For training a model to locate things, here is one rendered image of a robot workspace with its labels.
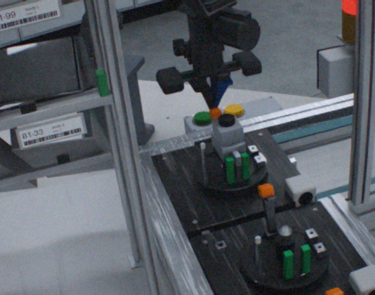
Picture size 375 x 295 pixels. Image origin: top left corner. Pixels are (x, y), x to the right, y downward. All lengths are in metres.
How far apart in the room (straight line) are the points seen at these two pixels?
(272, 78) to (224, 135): 2.41
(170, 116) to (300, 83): 1.93
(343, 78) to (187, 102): 0.70
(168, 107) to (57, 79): 0.83
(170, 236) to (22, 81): 0.42
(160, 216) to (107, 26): 0.48
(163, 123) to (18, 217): 0.44
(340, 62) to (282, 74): 2.55
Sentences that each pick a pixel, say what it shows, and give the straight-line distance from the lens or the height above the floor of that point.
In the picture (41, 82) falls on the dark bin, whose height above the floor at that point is 1.32.
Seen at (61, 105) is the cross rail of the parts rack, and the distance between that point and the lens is 0.79.
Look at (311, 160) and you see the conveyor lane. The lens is 1.32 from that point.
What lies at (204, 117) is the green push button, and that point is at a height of 0.97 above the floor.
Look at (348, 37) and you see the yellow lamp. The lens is 1.00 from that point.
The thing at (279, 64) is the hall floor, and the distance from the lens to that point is 3.65.
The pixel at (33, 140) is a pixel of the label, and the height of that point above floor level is 1.27.
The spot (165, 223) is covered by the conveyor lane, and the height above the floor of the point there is 0.95.
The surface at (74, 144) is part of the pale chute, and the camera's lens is 0.97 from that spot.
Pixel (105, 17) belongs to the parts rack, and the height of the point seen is 1.41.
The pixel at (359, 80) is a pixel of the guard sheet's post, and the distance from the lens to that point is 1.02.
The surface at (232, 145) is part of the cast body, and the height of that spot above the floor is 1.06.
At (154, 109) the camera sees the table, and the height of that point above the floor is 0.86.
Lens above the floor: 1.69
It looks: 34 degrees down
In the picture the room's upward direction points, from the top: 7 degrees counter-clockwise
